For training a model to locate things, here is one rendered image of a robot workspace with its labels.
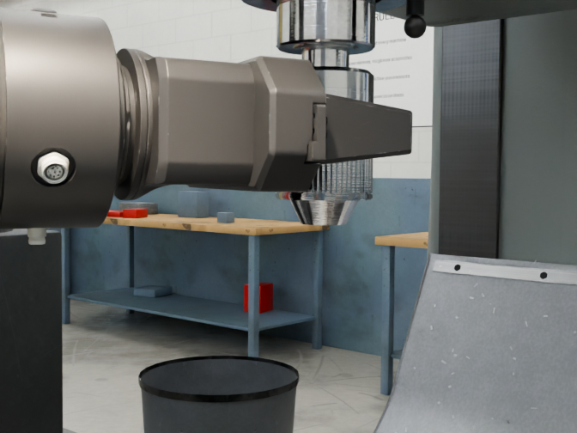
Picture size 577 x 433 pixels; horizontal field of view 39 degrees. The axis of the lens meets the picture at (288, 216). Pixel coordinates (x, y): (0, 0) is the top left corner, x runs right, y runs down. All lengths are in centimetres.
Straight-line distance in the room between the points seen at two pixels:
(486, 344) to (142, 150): 46
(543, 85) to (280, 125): 46
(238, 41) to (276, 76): 607
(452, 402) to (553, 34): 33
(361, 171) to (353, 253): 522
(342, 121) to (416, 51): 501
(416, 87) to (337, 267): 136
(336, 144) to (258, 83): 5
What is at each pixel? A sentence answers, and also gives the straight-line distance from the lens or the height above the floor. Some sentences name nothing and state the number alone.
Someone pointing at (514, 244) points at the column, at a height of 116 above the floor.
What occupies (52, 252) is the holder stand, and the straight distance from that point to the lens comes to 68.
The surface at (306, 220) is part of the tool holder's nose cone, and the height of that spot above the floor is 120.
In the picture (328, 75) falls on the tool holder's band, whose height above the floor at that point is 126.
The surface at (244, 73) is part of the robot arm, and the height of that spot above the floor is 126.
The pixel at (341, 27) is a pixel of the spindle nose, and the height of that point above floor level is 129.
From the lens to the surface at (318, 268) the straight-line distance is 562.
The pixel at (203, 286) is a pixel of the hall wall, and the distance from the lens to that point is 662.
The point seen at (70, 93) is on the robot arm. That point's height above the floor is 125.
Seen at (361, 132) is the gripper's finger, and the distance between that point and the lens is 37.
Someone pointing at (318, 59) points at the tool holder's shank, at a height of 127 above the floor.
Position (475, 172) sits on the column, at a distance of 76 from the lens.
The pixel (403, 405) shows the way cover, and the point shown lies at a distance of 75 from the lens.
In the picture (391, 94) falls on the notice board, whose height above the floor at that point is 175.
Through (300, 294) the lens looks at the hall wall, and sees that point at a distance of 592.
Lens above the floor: 122
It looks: 3 degrees down
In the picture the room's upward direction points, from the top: 1 degrees clockwise
